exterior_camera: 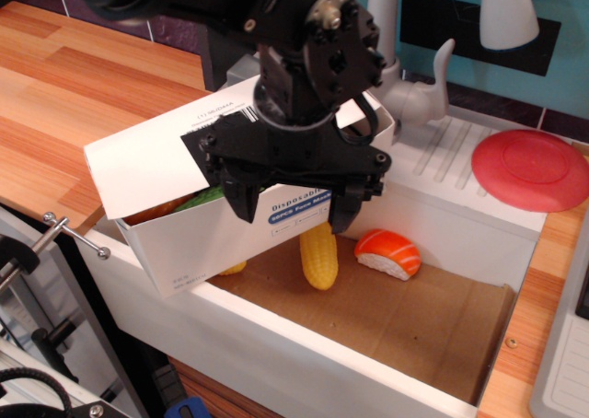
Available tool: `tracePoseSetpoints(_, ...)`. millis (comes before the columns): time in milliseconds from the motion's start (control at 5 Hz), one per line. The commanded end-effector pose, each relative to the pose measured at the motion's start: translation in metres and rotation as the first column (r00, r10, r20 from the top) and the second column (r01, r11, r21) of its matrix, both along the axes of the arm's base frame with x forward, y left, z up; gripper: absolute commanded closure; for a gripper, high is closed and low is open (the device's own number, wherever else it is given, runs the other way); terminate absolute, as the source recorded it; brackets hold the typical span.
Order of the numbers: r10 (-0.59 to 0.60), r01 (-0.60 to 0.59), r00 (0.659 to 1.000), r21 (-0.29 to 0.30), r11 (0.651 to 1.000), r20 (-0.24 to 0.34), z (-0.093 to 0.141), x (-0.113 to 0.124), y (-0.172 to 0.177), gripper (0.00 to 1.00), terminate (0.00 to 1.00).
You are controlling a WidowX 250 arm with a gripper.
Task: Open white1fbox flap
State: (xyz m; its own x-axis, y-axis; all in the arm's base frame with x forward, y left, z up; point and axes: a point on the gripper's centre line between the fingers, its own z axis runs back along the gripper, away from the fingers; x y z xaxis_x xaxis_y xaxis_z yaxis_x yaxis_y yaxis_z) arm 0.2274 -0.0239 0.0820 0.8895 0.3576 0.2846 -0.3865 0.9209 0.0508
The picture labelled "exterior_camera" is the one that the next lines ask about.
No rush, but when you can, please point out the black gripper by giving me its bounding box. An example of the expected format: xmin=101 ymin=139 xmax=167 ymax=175
xmin=181 ymin=111 xmax=391 ymax=234

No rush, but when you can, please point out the white face mask box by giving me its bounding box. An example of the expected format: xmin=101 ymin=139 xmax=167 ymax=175
xmin=83 ymin=75 xmax=396 ymax=299

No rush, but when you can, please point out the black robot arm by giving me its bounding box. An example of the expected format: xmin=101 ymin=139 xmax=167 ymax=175
xmin=83 ymin=0 xmax=391 ymax=233

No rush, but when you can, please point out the yellow toy corn cob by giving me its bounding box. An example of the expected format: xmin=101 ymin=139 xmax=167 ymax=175
xmin=299 ymin=222 xmax=339 ymax=291

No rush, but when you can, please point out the green toy vegetable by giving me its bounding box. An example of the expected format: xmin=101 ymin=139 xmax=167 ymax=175
xmin=174 ymin=186 xmax=224 ymax=213

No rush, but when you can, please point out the small yellow toy piece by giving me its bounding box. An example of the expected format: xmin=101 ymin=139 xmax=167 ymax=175
xmin=219 ymin=261 xmax=248 ymax=276

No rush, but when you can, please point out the salmon sushi toy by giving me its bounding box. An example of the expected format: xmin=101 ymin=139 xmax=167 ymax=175
xmin=354 ymin=229 xmax=422 ymax=281

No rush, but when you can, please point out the orange toy in box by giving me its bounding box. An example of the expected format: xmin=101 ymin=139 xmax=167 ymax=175
xmin=123 ymin=199 xmax=183 ymax=226

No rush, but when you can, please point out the grey toy faucet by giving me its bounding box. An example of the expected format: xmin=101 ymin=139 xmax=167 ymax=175
xmin=368 ymin=0 xmax=456 ymax=126

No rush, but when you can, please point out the white toy sink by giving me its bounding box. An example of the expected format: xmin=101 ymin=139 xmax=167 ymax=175
xmin=85 ymin=108 xmax=545 ymax=417

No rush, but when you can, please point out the red plastic plate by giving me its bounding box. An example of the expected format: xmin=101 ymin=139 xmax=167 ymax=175
xmin=471 ymin=130 xmax=588 ymax=213

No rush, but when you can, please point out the white cone lamp shade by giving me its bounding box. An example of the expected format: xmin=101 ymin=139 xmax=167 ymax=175
xmin=479 ymin=0 xmax=540 ymax=52

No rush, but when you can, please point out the metal clamp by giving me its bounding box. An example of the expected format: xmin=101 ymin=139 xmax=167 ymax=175
xmin=1 ymin=212 xmax=111 ymax=293

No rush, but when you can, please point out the grey appliance at right edge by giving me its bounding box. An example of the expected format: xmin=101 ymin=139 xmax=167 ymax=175
xmin=528 ymin=233 xmax=589 ymax=418

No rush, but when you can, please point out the blue clamp handle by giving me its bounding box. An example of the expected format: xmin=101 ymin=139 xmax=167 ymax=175
xmin=154 ymin=365 xmax=208 ymax=418

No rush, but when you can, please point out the black cable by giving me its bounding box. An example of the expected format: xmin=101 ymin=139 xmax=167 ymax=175
xmin=0 ymin=366 xmax=75 ymax=418

